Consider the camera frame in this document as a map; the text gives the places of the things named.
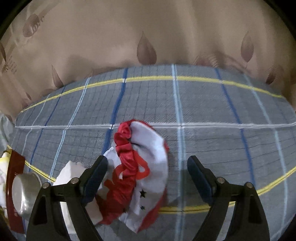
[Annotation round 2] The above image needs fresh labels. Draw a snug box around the yellow cloth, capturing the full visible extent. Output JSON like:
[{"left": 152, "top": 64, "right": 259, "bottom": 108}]
[{"left": 0, "top": 152, "right": 11, "bottom": 173}]

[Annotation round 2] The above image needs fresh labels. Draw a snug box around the red white fabric pouch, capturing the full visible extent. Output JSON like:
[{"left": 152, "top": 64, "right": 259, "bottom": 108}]
[{"left": 96, "top": 120, "right": 169, "bottom": 233}]

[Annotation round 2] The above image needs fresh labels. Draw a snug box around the stainless steel bowl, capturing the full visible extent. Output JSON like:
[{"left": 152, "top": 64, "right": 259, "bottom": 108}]
[{"left": 11, "top": 172, "right": 42, "bottom": 221}]

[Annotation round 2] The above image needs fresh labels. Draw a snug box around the grey plaid bedsheet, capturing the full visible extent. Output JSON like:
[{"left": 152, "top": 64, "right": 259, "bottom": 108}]
[{"left": 6, "top": 64, "right": 296, "bottom": 241}]

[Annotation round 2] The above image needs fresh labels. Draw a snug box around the pale green plastic bag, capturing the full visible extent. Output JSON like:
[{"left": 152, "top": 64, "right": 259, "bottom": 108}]
[{"left": 0, "top": 113, "right": 15, "bottom": 153}]

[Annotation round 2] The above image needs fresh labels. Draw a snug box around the beige leaf print curtain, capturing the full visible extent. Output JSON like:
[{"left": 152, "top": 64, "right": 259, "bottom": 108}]
[{"left": 1, "top": 1, "right": 295, "bottom": 120}]

